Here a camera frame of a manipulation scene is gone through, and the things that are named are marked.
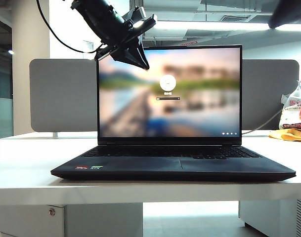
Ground ceiling air vent grille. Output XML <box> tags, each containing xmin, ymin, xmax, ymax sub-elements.
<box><xmin>220</xmin><ymin>15</ymin><xmax>251</xmax><ymax>23</ymax></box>

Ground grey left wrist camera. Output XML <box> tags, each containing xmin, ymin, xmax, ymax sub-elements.
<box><xmin>123</xmin><ymin>6</ymin><xmax>147</xmax><ymax>27</ymax></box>

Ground white printed plastic bag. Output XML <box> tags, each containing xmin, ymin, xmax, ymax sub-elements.
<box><xmin>278</xmin><ymin>78</ymin><xmax>301</xmax><ymax>131</ymax></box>

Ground paper notice on wall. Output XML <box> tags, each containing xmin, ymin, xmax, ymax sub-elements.
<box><xmin>82</xmin><ymin>39</ymin><xmax>95</xmax><ymax>60</ymax></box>

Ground grey fabric desk divider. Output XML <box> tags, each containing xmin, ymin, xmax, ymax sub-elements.
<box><xmin>29</xmin><ymin>58</ymin><xmax>300</xmax><ymax>133</ymax></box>

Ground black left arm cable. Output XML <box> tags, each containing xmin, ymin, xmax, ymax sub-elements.
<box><xmin>36</xmin><ymin>0</ymin><xmax>102</xmax><ymax>54</ymax></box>

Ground white vented cabinet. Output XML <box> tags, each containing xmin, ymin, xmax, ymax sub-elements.
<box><xmin>238</xmin><ymin>198</ymin><xmax>301</xmax><ymax>237</ymax></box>

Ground white drawer cabinet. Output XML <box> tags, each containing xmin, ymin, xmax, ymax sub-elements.
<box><xmin>0</xmin><ymin>203</ymin><xmax>144</xmax><ymax>237</ymax></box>

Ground white power cable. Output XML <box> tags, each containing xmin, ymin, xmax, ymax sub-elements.
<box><xmin>241</xmin><ymin>108</ymin><xmax>283</xmax><ymax>135</ymax></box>

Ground yellow cloth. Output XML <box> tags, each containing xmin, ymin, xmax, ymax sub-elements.
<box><xmin>268</xmin><ymin>128</ymin><xmax>301</xmax><ymax>143</ymax></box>

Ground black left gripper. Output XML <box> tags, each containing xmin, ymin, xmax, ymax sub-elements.
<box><xmin>93</xmin><ymin>13</ymin><xmax>158</xmax><ymax>72</ymax></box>

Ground dark blue laptop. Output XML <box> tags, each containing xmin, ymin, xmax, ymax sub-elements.
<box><xmin>50</xmin><ymin>44</ymin><xmax>297</xmax><ymax>182</ymax></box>

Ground long ceiling light strip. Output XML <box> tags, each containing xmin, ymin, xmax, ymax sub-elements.
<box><xmin>154</xmin><ymin>20</ymin><xmax>301</xmax><ymax>32</ymax></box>

